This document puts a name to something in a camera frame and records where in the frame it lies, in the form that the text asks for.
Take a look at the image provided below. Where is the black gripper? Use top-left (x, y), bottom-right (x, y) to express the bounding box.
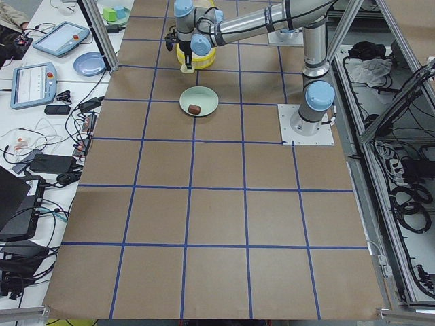
top-left (164, 29), bottom-right (192, 69)

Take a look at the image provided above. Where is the white bun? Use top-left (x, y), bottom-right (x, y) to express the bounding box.
top-left (180, 64), bottom-right (195, 73)

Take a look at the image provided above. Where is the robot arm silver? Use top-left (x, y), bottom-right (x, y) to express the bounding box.
top-left (165, 1), bottom-right (334, 86)

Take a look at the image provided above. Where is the mint green plate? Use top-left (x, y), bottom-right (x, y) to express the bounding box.
top-left (179, 86), bottom-right (219, 117)

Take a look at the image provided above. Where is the blue foam cube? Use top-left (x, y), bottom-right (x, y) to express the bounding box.
top-left (113, 5), bottom-right (126, 20)

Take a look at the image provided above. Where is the green foam cube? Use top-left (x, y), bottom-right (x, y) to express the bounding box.
top-left (102, 7), bottom-right (117, 22)

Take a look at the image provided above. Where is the blue plate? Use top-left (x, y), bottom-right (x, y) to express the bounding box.
top-left (73, 52), bottom-right (106, 77)

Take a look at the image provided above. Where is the teach pendant upper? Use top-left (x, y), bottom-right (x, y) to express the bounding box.
top-left (33, 22), bottom-right (90, 57)

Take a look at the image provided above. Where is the teach pendant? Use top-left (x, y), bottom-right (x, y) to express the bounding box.
top-left (10, 62), bottom-right (57, 110)
top-left (33, 22), bottom-right (90, 57)

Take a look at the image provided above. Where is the teach pendant lower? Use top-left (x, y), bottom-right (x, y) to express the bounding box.
top-left (10, 62), bottom-right (57, 110)

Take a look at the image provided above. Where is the black power adapter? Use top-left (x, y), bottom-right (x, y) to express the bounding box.
top-left (29, 154), bottom-right (76, 174)

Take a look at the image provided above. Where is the white cloth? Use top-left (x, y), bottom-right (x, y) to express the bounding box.
top-left (349, 58), bottom-right (392, 87)

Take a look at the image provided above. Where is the black laptop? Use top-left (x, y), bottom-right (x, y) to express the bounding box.
top-left (1, 168), bottom-right (46, 242)

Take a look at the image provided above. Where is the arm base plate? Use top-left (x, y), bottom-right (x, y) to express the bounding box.
top-left (277, 104), bottom-right (335, 146)
top-left (268, 29), bottom-right (304, 47)

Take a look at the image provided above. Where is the aluminium frame post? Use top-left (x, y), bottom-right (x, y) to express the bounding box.
top-left (77, 0), bottom-right (119, 73)

